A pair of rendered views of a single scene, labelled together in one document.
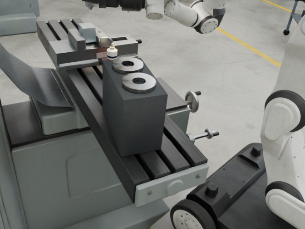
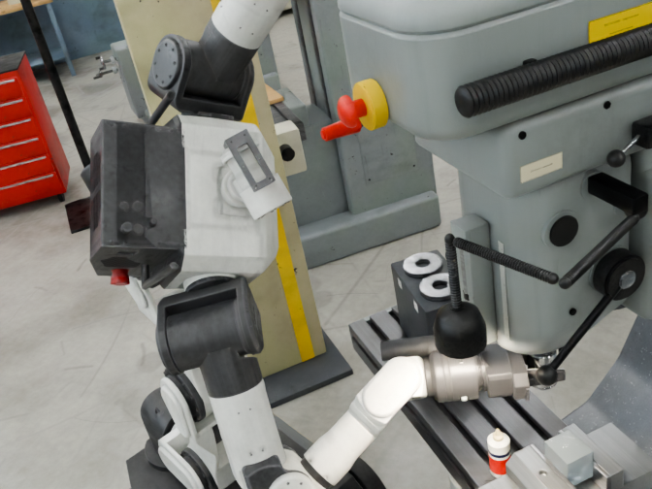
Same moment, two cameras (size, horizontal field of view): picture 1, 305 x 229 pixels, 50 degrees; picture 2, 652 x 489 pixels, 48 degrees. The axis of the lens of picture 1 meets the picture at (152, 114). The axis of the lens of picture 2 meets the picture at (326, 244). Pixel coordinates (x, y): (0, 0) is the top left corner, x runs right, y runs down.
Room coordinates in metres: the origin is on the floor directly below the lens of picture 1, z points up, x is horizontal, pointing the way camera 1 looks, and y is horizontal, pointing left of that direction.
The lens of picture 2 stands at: (2.16, 0.18, 2.07)
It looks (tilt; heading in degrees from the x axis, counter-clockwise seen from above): 30 degrees down; 194
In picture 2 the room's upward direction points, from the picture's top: 12 degrees counter-clockwise
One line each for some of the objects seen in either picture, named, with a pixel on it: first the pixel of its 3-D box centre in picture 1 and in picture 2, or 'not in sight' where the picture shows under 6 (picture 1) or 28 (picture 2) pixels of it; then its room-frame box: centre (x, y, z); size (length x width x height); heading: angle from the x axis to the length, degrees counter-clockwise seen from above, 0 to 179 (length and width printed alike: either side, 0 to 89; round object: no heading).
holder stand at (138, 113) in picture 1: (131, 102); (436, 309); (0.79, 0.06, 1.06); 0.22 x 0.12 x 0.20; 24
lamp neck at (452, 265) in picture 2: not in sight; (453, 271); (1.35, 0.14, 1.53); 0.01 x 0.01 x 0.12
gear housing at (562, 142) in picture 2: not in sight; (558, 102); (1.18, 0.30, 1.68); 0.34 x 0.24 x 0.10; 121
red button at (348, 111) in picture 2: not in sight; (352, 110); (1.33, 0.04, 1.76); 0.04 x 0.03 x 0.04; 31
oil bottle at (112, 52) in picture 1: (112, 56); (499, 450); (1.18, 0.18, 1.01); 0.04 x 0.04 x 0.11
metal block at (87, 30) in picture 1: (86, 32); (569, 458); (1.25, 0.29, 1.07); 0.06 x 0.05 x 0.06; 31
